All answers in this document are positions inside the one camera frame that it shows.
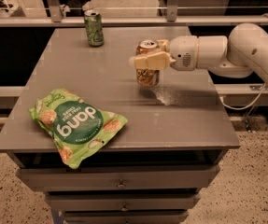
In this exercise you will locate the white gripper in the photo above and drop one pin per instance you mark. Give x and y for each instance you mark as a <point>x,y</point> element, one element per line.
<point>183,52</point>

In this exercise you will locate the green rice chip bag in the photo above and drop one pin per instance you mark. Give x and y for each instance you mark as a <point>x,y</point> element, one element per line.
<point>77,129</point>

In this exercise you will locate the grey drawer cabinet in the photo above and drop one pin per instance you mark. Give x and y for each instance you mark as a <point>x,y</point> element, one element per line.
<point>152,171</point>

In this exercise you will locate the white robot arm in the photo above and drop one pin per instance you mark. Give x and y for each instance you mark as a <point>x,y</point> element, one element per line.
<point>242,53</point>

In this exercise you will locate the green soda can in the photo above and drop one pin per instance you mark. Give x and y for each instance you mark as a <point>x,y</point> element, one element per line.
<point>94,28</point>

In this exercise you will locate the orange soda can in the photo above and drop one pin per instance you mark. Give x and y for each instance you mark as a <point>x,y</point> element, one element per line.
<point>145,77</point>

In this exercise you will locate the metal railing frame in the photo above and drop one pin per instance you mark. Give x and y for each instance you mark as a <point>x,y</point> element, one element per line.
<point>33,13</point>

